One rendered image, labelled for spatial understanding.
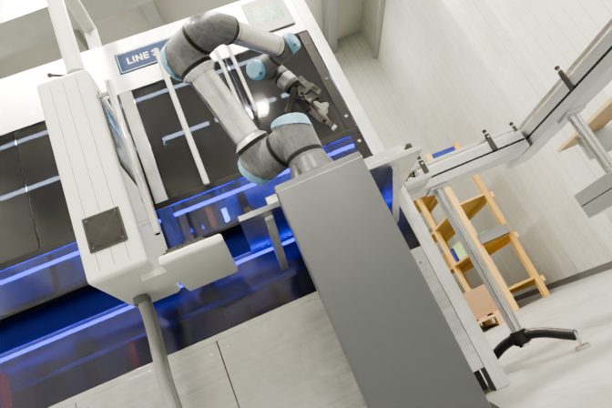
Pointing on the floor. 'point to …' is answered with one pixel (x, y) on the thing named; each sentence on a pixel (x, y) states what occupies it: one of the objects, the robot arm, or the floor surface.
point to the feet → (537, 337)
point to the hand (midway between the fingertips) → (324, 120)
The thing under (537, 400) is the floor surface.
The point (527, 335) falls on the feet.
